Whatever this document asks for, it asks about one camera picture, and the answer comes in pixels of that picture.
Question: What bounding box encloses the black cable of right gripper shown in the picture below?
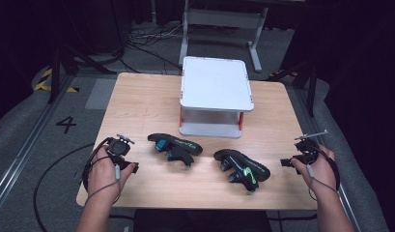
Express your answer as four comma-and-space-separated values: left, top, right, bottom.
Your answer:
309, 144, 342, 191

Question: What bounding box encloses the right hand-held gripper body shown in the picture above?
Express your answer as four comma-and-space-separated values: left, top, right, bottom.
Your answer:
293, 130, 329, 164

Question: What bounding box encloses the person's right hand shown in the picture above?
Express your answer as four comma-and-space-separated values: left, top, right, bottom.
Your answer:
290, 148, 338, 194

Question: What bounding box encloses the grey cable of left gripper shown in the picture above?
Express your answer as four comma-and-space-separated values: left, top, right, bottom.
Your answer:
85, 156, 122, 206

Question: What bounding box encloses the bundle of floor cables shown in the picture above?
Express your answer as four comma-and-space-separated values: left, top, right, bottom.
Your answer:
121, 23, 183, 74

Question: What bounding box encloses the long black floor cable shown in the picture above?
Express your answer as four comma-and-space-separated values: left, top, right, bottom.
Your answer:
33, 143, 96, 232

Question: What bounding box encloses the person's dark clothing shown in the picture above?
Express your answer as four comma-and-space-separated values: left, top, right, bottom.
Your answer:
132, 208, 272, 232

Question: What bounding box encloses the black shoe with green accents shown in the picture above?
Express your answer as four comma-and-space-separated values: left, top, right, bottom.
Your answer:
213, 148, 271, 195

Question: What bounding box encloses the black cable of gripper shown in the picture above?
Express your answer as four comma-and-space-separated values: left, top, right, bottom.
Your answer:
81, 137, 113, 191
309, 144, 342, 191

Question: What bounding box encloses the black cable under table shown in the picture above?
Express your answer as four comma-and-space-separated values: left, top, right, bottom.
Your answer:
268, 211, 318, 232

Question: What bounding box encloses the white shoe rack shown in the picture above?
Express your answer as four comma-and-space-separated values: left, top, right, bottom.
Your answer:
179, 56, 255, 139

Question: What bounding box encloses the metal floor rail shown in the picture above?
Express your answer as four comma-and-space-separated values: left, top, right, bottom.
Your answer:
0, 75, 75, 212
293, 86, 362, 232

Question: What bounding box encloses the black shoe with blue accents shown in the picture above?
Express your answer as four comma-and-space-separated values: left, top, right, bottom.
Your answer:
147, 132, 204, 169

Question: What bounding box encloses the person's left hand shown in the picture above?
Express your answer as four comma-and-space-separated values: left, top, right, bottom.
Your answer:
87, 144, 137, 202

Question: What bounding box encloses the grey cable of right gripper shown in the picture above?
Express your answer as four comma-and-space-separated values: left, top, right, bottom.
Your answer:
305, 162, 339, 202

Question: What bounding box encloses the grey cable of gripper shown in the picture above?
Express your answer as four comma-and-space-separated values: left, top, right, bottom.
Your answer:
85, 156, 122, 206
305, 162, 339, 202

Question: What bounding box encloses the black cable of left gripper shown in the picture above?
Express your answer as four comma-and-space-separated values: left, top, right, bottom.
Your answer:
81, 137, 113, 191

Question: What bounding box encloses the grey metal stand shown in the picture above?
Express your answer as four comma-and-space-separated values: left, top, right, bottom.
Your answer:
179, 0, 270, 73

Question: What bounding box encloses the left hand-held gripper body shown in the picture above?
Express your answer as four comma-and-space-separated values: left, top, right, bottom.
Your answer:
106, 133, 136, 162

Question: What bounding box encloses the yellow and black hazard tape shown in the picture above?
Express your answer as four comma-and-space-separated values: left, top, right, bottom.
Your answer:
33, 68, 80, 94

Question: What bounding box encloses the black tripod stand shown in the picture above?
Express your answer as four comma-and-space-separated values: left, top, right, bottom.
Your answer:
47, 43, 117, 104
268, 60, 319, 118

